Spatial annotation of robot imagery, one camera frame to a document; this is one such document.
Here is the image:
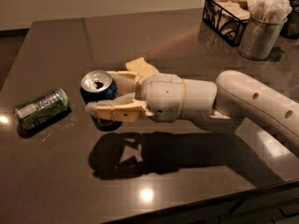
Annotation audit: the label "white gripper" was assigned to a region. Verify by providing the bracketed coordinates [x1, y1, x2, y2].
[85, 71, 184, 122]

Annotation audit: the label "blue pepsi can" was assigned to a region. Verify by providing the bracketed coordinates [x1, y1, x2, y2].
[80, 70, 122, 132]

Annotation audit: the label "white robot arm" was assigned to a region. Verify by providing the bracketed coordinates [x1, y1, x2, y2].
[81, 70, 299, 154]

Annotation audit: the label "green soda can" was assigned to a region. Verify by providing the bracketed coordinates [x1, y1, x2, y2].
[14, 89, 70, 130]

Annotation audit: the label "yellow sponge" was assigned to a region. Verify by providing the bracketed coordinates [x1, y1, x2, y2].
[125, 57, 159, 77]

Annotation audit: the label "metal mesh cup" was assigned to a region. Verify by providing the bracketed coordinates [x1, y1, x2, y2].
[238, 17, 286, 61]

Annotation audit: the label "white plastic packets in cup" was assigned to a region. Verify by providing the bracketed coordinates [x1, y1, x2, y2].
[247, 0, 292, 23]

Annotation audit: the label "dark object behind cup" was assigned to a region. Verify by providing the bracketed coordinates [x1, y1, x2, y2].
[280, 0, 299, 39]

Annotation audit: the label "black wire napkin holder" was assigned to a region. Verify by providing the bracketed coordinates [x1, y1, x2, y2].
[203, 0, 249, 47]

